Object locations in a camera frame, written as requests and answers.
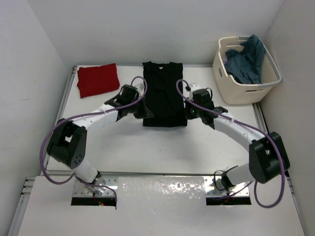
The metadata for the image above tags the white front cover panel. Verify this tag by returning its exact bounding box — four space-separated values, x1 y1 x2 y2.
19 177 304 236

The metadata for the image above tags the black t shirt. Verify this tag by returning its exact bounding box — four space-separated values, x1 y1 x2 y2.
142 61 188 128

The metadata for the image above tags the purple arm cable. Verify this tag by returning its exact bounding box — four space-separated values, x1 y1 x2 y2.
175 79 286 208
39 76 148 205

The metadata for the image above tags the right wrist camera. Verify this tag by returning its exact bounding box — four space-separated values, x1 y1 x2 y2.
188 83 201 100

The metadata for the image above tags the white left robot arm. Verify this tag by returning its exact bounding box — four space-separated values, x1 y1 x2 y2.
46 85 146 185

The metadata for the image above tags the cream plastic laundry basket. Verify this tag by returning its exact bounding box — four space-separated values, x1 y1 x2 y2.
213 34 282 105

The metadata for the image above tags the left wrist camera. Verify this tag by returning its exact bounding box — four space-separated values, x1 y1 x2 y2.
135 83 145 91

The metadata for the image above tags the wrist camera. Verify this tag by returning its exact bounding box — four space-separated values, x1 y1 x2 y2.
188 83 201 100
135 83 145 91

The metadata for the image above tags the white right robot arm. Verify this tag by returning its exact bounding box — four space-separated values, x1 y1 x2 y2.
185 88 290 191

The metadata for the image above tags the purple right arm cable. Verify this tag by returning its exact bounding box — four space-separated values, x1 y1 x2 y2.
175 79 286 208

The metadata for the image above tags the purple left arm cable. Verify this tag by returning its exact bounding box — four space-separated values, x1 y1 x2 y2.
39 76 148 205

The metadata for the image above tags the red t shirt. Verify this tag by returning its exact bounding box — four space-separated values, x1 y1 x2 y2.
77 63 120 98

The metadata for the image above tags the teal t shirt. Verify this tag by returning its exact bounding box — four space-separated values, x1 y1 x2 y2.
224 34 266 85

